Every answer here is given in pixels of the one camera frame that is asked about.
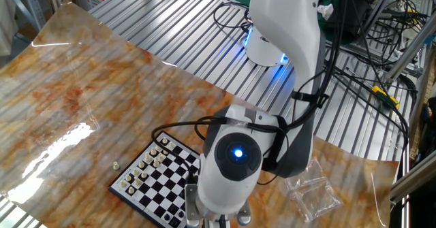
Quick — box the aluminium profile post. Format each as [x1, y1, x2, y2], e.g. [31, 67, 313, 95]
[384, 16, 436, 83]

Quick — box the thick black cable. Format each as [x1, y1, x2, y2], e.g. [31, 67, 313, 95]
[326, 57, 411, 150]

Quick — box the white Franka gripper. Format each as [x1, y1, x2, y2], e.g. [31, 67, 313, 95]
[203, 220, 236, 228]

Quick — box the white plastic bag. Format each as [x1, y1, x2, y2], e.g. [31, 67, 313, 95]
[0, 0, 18, 57]

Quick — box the thin white wire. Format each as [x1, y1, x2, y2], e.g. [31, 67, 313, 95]
[370, 172, 386, 227]

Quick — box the orange marble pattern mat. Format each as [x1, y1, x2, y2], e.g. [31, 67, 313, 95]
[0, 0, 400, 228]

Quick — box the black box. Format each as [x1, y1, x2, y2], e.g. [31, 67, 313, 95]
[332, 0, 374, 41]

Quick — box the black and white chessboard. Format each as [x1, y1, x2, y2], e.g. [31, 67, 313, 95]
[108, 130, 202, 228]

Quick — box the black velcro cable strap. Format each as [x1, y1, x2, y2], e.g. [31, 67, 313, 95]
[261, 115, 289, 173]

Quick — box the clear plastic zip bag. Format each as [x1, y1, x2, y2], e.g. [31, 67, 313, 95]
[284, 158, 328, 191]
[289, 178, 345, 223]

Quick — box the grey metal pole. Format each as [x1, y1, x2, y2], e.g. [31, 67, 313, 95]
[357, 0, 409, 44]

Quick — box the aluminium table edge rail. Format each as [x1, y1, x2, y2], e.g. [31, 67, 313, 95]
[399, 146, 411, 228]

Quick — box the crumpled white tissue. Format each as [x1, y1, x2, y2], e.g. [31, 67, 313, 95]
[316, 3, 334, 20]

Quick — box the thin black looped cable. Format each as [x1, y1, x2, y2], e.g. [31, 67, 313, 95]
[213, 1, 255, 30]

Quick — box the black camera cable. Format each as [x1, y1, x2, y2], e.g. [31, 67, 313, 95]
[151, 116, 236, 184]

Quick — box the aluminium profile rail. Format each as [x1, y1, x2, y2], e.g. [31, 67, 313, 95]
[389, 154, 436, 203]

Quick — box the grey steel shelf frame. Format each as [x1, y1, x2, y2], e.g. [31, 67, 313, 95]
[0, 0, 48, 33]

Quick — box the yellow handled screwdriver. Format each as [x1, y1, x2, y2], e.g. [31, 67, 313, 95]
[345, 66, 401, 110]

